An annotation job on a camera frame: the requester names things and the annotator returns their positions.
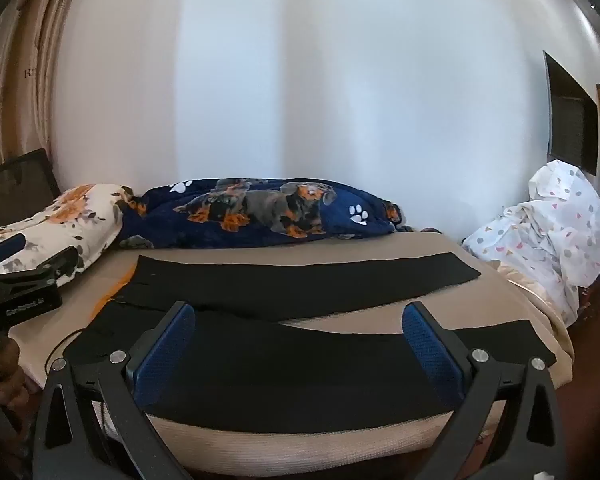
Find white floral pillow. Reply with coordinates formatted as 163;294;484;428
0;183;136;288

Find person's left hand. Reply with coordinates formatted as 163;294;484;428
0;337;27;407

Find black pants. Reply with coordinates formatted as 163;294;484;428
62;252;557;435

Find navy dog print blanket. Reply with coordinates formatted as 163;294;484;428
117;177;406;250

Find beige bed cover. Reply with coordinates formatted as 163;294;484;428
7;230;576;480

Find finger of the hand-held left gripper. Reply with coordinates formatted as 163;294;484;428
0;234;27;275
0;246;79;291

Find beige curtain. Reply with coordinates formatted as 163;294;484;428
0;0;93;201

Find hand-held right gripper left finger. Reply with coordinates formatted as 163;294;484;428
32;301;197;480

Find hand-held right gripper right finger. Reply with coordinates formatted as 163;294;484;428
401;301;567;480

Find black mesh chair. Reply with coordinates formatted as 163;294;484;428
0;148;62;233

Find black cable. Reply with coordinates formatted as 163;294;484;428
44;327;88;376

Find white confetti print sheet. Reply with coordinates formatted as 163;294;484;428
461;159;600;328

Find wall mounted television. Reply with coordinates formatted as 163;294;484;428
543;51;600;177

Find orange cloth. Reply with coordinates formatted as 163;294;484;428
87;265;138;322

